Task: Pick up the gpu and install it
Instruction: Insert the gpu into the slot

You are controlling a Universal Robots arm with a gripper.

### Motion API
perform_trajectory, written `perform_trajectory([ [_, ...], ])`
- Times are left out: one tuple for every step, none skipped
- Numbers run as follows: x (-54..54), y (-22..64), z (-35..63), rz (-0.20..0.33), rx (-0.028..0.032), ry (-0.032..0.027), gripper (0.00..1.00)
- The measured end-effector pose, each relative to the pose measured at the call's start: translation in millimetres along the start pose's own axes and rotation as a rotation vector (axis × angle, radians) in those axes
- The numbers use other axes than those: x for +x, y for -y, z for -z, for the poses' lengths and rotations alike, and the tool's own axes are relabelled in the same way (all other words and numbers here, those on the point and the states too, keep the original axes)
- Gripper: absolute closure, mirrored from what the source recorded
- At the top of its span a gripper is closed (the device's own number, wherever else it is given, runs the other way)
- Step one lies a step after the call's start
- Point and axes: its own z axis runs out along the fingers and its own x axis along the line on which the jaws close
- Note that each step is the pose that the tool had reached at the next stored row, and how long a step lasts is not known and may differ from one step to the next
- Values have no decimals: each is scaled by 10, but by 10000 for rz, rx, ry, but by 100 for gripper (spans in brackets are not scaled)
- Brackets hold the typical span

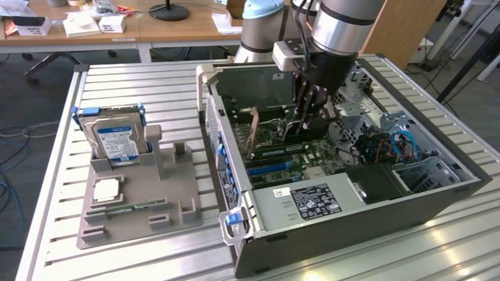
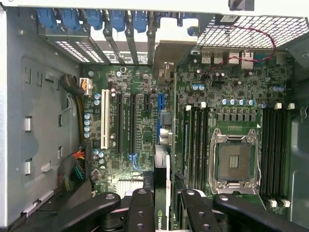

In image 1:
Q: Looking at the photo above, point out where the dark grey open PC case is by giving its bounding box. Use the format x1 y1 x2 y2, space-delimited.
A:
195 57 494 279

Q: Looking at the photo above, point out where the white box with round insert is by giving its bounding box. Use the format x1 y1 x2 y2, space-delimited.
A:
62 14 99 38

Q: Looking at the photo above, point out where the blue expansion slot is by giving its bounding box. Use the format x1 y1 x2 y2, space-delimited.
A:
249 162 297 176

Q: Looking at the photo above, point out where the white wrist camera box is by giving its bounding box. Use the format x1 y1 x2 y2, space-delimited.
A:
273 40 310 71

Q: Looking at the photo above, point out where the metal disk bay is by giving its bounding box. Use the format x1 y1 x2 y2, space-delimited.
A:
393 156 462 194

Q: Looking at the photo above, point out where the black round lamp base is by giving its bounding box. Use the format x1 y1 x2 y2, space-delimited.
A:
149 0 191 21

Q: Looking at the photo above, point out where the low-profile Nvidia graphics card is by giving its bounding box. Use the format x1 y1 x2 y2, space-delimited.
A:
243 107 331 157

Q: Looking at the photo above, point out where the brown cardboard box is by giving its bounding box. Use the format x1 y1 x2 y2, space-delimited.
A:
226 0 246 19

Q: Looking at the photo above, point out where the black stand pole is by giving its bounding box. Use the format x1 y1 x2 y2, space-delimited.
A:
438 26 500 103

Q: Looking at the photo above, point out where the red wire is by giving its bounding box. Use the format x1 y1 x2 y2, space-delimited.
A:
375 137 393 163

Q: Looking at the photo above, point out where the metal drive cage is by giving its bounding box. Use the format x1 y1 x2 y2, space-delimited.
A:
334 63 383 141

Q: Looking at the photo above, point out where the wooden cabinet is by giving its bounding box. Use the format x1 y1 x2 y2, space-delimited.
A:
359 0 449 64

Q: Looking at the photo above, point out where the hard disk in blue caddy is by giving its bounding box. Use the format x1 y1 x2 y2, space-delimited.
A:
73 102 147 167

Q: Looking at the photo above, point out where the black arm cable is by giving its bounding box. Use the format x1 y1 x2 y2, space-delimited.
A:
293 0 315 71

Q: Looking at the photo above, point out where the green motherboard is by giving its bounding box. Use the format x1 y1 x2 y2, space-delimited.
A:
230 105 349 191

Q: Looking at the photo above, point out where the grey printed parts rack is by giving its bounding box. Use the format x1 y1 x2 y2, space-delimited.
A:
77 124 205 250

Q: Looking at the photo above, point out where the wooden desk with white frame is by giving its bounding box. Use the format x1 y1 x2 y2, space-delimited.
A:
0 0 246 64

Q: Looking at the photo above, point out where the black office chair base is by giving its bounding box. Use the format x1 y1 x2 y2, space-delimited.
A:
23 51 118 85

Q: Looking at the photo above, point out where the white box with black top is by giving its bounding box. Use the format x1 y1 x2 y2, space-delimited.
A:
11 16 53 36

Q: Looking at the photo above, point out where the white floor cable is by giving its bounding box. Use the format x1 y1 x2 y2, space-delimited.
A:
0 119 61 138

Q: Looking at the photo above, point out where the green RAM stick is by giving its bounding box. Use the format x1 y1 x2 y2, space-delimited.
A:
89 201 170 217

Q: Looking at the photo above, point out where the blue floor cable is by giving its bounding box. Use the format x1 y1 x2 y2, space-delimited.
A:
0 140 31 249

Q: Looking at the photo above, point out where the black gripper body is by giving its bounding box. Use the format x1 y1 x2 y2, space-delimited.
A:
293 52 361 96

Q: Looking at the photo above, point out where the installed RAM stick with label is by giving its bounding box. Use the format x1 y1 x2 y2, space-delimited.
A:
254 143 307 159

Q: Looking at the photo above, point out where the small white printed box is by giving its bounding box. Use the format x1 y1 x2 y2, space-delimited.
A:
98 14 127 33

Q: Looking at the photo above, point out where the white paper stack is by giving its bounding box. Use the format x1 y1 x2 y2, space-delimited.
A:
211 13 245 36

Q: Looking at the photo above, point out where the blue wire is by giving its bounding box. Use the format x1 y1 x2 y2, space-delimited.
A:
393 131 422 163

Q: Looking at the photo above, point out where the silver power supply with label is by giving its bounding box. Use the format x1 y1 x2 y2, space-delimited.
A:
250 172 367 232

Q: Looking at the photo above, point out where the blue plastic slot retainer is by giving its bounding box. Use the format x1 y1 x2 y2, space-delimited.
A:
214 131 241 205

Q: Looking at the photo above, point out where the silver CPU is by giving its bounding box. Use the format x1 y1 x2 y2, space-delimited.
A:
94 179 123 203

